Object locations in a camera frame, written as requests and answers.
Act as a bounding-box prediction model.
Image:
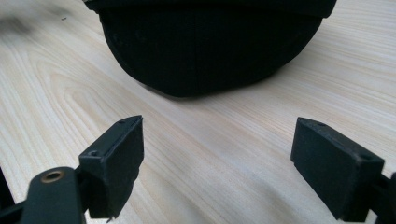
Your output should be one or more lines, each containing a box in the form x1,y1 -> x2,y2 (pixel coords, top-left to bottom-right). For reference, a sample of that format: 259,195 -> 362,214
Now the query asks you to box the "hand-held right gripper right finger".
290,117 -> 386,223

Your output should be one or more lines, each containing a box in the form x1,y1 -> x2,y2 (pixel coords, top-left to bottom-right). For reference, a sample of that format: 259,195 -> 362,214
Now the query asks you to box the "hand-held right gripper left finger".
78,115 -> 146,220

